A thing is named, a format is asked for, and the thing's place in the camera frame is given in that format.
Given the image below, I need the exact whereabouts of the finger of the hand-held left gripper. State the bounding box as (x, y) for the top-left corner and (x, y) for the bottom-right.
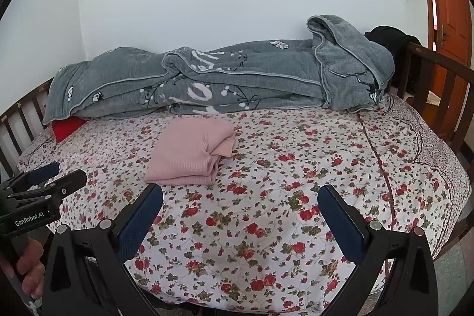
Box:
(7, 169), (88, 204)
(0, 161), (61, 191)

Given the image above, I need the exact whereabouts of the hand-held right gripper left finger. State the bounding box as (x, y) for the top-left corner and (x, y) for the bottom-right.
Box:
(42, 184), (164, 316)

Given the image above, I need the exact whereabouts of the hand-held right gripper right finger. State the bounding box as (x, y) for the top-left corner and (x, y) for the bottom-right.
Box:
(318, 185), (439, 316)

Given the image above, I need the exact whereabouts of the pink knit sweater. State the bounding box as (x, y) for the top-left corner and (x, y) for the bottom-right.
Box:
(144, 117), (237, 186)

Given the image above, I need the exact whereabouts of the person's left hand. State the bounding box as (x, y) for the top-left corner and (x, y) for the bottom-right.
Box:
(0, 239), (46, 302)

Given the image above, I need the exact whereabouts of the red pillow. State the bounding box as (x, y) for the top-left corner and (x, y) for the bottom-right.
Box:
(51, 116), (88, 143)

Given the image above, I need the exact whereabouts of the floral bed sheet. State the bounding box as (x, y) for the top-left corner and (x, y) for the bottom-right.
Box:
(17, 93), (462, 315)

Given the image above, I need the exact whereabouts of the grey printed quilt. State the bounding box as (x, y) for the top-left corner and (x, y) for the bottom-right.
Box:
(42, 15), (395, 126)

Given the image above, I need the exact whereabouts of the black garment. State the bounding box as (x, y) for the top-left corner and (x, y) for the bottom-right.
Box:
(365, 26), (423, 88)

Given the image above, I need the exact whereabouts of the metal door latch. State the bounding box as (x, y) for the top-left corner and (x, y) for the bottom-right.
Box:
(436, 23), (451, 51)

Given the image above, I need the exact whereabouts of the dark wooden bed frame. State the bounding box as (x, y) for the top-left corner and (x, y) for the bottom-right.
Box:
(0, 42), (474, 265)

